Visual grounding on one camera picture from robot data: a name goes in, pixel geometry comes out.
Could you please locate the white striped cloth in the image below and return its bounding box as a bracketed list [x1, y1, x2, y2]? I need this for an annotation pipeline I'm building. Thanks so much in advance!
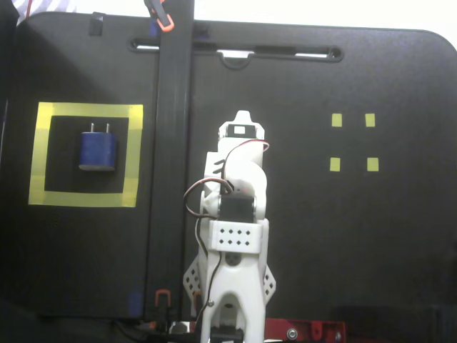
[10, 0, 78, 26]

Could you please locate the red bracket with screw clamp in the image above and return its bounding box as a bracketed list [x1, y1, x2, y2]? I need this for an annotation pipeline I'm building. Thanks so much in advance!
[263, 317, 347, 341]

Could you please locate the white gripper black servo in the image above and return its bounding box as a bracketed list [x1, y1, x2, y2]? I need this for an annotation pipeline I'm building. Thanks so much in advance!
[217, 110, 267, 142]

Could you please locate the blue white plug charger block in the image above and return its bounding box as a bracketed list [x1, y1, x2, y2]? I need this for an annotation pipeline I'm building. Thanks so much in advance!
[77, 122, 119, 173]

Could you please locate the long black table bar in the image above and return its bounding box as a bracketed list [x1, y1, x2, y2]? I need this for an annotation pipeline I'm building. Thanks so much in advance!
[144, 0, 196, 322]

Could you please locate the yellow tape square outline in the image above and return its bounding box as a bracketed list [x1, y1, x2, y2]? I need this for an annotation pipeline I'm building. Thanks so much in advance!
[28, 102, 144, 208]

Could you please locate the black tape piece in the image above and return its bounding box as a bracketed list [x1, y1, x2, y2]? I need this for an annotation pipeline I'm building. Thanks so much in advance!
[88, 12, 105, 36]

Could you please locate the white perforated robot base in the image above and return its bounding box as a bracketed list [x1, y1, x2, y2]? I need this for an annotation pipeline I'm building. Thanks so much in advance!
[183, 255, 278, 319]

